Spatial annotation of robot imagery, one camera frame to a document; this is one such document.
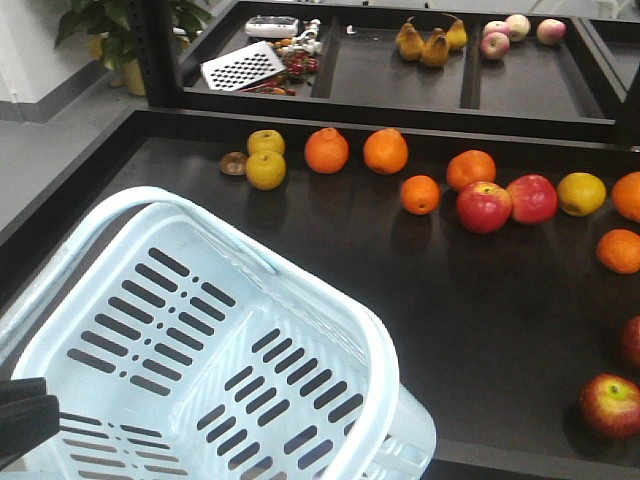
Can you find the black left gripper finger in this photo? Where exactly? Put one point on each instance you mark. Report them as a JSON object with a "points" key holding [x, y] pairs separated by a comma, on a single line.
{"points": [[21, 389], [27, 423]]}

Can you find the light blue plastic basket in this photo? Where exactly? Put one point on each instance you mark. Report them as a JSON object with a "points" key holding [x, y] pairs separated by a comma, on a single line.
{"points": [[180, 348]]}

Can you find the dark red yellow-top apple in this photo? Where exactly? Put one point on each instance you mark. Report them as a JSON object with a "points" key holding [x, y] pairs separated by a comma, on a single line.
{"points": [[609, 405]]}

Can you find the yellow brown pear fruit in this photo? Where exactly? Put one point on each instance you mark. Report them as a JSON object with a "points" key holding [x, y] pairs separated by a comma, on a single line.
{"points": [[266, 170]]}

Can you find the green potted plant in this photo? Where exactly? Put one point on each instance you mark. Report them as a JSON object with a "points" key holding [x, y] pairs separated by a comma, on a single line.
{"points": [[107, 24]]}

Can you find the orange with nub far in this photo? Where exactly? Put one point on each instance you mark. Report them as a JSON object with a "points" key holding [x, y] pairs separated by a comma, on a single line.
{"points": [[326, 151]]}

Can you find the white metal grater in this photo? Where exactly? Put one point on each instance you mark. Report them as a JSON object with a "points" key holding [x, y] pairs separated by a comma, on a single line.
{"points": [[242, 68]]}

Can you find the small mandarin left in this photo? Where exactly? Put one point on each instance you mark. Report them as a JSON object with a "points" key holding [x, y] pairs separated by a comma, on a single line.
{"points": [[420, 195]]}

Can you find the large round orange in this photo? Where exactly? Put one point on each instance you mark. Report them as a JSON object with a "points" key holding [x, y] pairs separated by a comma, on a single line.
{"points": [[469, 167]]}

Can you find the wood and black display stand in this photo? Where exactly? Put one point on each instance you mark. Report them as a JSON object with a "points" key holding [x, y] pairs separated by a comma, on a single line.
{"points": [[494, 334]]}

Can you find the pink red smooth apple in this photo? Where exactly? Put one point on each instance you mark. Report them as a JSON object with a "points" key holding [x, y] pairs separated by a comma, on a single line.
{"points": [[534, 199]]}

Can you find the yellow orange fruit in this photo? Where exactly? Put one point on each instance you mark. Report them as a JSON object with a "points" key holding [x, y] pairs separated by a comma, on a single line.
{"points": [[581, 194]]}

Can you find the small orange mandarin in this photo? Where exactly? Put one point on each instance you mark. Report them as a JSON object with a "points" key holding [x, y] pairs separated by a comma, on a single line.
{"points": [[618, 250]]}

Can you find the large orange with nub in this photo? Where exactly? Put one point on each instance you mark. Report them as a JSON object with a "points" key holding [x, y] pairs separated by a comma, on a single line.
{"points": [[625, 196]]}

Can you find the black shelf upright post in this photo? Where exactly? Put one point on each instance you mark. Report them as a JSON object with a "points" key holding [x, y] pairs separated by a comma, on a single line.
{"points": [[157, 56]]}

